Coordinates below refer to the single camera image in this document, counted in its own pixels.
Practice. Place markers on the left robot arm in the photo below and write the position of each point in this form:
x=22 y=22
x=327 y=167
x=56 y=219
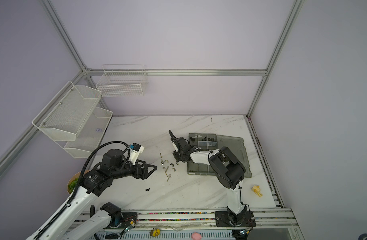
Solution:
x=115 y=164

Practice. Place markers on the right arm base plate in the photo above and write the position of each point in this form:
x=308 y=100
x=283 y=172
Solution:
x=229 y=219

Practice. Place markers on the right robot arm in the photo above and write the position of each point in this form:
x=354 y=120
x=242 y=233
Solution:
x=228 y=169

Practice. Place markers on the yellow small object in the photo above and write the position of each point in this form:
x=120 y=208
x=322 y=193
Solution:
x=154 y=232

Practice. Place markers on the upper white mesh shelf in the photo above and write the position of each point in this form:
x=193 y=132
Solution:
x=64 y=117

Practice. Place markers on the yellow toy figure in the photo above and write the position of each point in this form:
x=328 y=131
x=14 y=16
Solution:
x=257 y=190

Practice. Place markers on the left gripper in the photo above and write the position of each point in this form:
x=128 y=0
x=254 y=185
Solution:
x=144 y=175

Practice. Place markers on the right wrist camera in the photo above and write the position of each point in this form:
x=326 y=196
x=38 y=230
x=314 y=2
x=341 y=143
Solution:
x=175 y=146

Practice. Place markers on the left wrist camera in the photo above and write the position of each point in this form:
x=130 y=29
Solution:
x=135 y=151

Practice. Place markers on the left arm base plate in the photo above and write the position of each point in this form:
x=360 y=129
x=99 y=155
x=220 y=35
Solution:
x=122 y=220

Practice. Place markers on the white wire basket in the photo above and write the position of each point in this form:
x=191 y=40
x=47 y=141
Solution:
x=123 y=80

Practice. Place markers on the pink small object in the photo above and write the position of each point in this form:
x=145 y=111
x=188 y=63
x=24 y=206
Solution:
x=196 y=236

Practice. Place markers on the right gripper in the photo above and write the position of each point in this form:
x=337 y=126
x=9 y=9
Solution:
x=178 y=158

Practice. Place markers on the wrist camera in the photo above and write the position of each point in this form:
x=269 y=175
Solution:
x=135 y=151
x=175 y=146

